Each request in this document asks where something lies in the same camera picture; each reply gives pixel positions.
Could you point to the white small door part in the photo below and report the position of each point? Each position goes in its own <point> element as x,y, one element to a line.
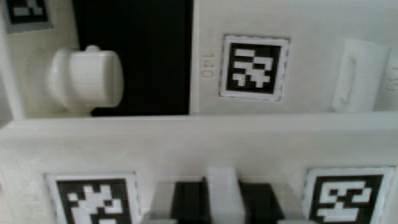
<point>277,56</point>

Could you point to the white cabinet body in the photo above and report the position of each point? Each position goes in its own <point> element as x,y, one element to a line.
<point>268,137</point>

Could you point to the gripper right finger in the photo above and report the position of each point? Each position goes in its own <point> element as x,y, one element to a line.
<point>262,212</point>

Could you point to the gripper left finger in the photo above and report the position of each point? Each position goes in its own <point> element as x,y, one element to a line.
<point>188,203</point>

